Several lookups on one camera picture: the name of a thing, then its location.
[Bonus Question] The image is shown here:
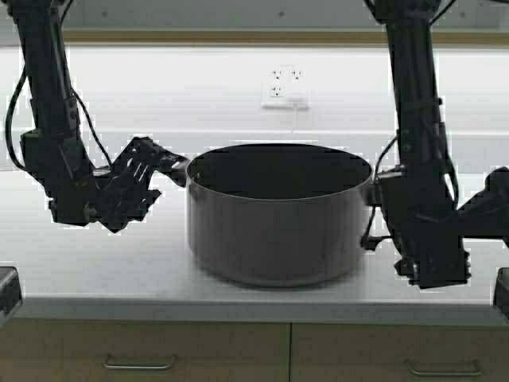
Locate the drawer metal handle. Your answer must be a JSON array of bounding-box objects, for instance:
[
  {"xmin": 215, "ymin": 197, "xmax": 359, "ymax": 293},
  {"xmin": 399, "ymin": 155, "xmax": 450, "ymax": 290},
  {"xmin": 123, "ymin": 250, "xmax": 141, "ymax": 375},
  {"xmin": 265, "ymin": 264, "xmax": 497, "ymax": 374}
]
[
  {"xmin": 102, "ymin": 355, "xmax": 178, "ymax": 372},
  {"xmin": 404, "ymin": 359, "xmax": 483, "ymax": 378}
]

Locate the left wooden drawer front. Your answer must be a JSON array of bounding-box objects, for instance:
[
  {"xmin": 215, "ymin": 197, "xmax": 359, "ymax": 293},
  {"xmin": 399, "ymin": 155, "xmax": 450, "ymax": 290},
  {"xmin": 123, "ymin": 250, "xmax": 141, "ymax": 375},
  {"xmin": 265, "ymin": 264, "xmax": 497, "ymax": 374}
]
[{"xmin": 1, "ymin": 318, "xmax": 289, "ymax": 381}]

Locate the right drawer metal handle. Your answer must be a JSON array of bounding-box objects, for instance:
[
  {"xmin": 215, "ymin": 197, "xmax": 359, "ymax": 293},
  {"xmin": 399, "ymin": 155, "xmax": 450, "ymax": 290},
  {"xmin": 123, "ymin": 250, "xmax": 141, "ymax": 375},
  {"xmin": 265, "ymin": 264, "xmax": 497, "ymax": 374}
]
[{"xmin": 404, "ymin": 359, "xmax": 483, "ymax": 378}]

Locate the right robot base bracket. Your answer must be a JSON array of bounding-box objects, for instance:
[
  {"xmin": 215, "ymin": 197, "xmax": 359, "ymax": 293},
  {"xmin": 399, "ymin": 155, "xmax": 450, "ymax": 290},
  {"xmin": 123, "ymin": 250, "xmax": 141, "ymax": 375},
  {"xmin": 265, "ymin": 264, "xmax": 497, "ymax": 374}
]
[{"xmin": 493, "ymin": 267, "xmax": 509, "ymax": 319}]

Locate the left drawer metal handle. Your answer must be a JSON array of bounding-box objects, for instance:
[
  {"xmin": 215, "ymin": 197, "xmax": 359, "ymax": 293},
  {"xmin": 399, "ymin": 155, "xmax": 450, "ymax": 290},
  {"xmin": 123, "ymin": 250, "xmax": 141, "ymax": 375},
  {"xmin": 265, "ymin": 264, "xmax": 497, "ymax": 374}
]
[{"xmin": 102, "ymin": 355, "xmax": 178, "ymax": 372}]

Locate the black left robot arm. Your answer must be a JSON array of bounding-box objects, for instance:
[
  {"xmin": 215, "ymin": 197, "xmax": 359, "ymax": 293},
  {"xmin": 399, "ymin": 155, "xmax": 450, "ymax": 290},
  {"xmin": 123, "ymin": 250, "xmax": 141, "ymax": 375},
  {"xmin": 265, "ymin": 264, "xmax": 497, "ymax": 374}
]
[{"xmin": 4, "ymin": 1, "xmax": 188, "ymax": 233}]

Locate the white plug adapter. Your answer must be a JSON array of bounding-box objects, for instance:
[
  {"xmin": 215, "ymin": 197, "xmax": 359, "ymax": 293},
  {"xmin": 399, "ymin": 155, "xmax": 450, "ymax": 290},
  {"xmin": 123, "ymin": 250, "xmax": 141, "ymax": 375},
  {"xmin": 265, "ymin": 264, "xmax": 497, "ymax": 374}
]
[{"xmin": 286, "ymin": 95, "xmax": 309, "ymax": 110}]

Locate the wooden drawer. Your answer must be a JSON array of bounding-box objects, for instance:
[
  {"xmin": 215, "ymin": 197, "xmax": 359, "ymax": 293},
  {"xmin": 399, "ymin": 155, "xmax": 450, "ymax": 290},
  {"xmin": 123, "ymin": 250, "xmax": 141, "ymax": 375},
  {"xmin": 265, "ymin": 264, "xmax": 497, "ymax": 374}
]
[
  {"xmin": 1, "ymin": 318, "xmax": 289, "ymax": 381},
  {"xmin": 290, "ymin": 324, "xmax": 508, "ymax": 381}
]

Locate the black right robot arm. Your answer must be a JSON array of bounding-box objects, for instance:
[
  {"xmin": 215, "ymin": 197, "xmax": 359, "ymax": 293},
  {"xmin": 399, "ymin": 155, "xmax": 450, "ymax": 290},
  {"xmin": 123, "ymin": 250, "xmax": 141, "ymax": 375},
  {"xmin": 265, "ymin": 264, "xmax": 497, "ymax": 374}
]
[{"xmin": 367, "ymin": 1, "xmax": 508, "ymax": 289}]

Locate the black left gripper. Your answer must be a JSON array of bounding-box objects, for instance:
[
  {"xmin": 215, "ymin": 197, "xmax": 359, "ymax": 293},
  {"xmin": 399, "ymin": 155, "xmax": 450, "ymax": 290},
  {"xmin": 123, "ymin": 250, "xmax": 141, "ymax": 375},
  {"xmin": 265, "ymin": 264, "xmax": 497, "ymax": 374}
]
[{"xmin": 84, "ymin": 137, "xmax": 190, "ymax": 233}]

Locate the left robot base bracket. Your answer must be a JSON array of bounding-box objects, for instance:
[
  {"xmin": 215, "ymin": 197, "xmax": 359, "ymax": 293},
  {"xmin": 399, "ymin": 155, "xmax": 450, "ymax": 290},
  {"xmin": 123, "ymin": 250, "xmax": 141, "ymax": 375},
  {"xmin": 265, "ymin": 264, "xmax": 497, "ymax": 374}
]
[{"xmin": 0, "ymin": 267, "xmax": 23, "ymax": 326}]

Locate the right wooden drawer front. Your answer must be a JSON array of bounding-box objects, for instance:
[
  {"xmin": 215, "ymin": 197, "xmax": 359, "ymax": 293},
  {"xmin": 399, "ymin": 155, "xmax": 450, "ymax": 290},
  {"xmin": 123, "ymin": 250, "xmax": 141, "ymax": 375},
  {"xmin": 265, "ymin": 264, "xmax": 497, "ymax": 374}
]
[{"xmin": 290, "ymin": 324, "xmax": 508, "ymax": 381}]

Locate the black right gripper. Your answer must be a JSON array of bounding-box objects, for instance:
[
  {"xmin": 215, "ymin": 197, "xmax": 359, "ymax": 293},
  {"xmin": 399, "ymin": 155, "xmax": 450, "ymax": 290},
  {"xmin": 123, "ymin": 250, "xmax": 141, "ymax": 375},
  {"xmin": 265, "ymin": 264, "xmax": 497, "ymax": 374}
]
[{"xmin": 393, "ymin": 222, "xmax": 471, "ymax": 289}]

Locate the grey pot with black handles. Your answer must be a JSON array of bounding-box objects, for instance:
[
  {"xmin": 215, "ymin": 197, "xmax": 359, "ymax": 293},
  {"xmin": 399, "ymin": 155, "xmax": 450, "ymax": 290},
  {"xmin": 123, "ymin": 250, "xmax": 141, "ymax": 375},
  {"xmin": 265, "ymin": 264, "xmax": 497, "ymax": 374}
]
[{"xmin": 182, "ymin": 143, "xmax": 373, "ymax": 287}]

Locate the white wall outlet plate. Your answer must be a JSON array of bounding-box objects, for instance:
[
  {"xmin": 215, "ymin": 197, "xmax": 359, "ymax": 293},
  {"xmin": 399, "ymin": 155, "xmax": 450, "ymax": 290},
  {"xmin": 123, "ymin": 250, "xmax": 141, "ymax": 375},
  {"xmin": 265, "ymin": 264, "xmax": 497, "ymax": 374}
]
[{"xmin": 261, "ymin": 64, "xmax": 310, "ymax": 111}]

